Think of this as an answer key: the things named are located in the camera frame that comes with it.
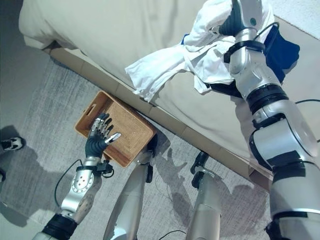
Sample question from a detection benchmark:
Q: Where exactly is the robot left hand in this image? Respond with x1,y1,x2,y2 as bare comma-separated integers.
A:
83,112,122,166

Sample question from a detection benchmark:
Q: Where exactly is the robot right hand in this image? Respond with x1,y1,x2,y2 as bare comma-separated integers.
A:
211,0,264,44

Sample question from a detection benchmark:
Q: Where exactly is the white garment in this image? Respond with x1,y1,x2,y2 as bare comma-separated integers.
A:
124,0,276,103

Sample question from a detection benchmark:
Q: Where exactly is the woven brown basket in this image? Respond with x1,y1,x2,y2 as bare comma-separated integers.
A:
74,90,158,169

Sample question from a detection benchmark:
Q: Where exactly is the dark blue garment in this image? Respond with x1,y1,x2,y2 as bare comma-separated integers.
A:
180,24,301,99

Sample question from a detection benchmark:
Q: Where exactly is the beige bed base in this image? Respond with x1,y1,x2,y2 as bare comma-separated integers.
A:
42,40,275,189

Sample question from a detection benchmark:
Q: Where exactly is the person's shoe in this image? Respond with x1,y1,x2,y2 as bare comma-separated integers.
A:
0,136,26,152

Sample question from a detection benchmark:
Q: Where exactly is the beige bed mattress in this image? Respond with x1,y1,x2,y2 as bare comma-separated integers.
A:
18,0,320,165

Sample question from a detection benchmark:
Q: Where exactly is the robot right leg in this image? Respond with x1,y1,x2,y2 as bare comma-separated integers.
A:
184,151,223,240

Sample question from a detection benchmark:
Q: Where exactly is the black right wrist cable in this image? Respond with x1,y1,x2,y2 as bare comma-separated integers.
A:
253,21,281,42

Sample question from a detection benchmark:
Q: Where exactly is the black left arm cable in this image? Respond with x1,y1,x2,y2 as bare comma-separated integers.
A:
54,159,85,208

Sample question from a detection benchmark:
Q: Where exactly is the black cable on bed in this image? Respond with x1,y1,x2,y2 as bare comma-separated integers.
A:
294,98,320,105

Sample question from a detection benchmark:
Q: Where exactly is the black floor cable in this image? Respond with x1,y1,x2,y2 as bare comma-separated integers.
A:
159,229,187,240

